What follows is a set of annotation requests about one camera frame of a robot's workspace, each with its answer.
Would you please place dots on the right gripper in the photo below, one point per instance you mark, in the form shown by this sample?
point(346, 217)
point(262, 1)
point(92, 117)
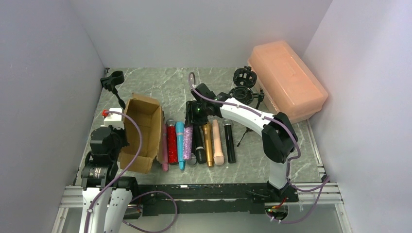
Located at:
point(192, 118)

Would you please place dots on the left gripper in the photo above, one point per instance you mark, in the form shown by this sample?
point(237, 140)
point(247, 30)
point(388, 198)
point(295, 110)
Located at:
point(105, 137)

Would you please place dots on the gold microphone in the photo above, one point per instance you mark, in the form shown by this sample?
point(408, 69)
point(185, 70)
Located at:
point(208, 144)

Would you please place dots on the purple glitter microphone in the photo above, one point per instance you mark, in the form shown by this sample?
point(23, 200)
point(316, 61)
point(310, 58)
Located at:
point(187, 147)

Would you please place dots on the blue microphone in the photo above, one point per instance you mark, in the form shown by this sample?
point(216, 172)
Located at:
point(179, 130)

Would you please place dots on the red glitter microphone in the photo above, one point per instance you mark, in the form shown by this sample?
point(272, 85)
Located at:
point(171, 142)

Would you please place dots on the black silver-head microphone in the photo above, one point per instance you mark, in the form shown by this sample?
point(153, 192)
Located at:
point(227, 124)

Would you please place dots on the plain black microphone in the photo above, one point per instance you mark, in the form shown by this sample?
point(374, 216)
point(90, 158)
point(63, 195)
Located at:
point(198, 147)

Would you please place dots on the cardboard box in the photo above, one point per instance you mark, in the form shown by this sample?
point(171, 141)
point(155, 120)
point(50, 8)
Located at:
point(148, 115)

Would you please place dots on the beige plastic microphone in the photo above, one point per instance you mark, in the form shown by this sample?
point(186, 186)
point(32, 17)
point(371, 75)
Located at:
point(218, 153)

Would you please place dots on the black tripod shock-mount stand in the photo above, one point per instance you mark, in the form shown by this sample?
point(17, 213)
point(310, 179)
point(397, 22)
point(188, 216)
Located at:
point(245, 95)

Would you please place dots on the black glitter microphone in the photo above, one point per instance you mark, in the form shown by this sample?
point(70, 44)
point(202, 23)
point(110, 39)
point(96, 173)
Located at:
point(192, 161)

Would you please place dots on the pink microphone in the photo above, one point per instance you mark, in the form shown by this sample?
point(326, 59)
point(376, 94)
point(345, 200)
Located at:
point(165, 164)

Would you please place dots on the black clip round-base stand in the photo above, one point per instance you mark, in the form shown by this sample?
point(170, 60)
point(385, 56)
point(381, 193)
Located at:
point(109, 83)

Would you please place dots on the black shock-mount round-base stand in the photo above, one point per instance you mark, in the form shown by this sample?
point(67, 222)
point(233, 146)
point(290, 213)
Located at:
point(245, 77)

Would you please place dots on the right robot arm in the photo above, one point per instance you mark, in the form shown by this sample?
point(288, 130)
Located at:
point(278, 136)

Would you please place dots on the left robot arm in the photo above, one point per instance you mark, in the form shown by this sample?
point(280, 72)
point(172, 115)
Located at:
point(105, 199)

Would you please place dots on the orange plastic storage box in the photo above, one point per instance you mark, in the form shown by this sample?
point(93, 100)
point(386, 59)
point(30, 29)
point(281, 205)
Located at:
point(288, 84)

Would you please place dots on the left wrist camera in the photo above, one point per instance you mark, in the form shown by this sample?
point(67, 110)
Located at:
point(111, 119)

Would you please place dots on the aluminium rail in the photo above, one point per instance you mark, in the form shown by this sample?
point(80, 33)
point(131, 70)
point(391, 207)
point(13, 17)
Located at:
point(72, 198)

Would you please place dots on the black base frame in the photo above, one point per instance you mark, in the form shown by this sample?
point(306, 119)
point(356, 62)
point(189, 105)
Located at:
point(209, 198)

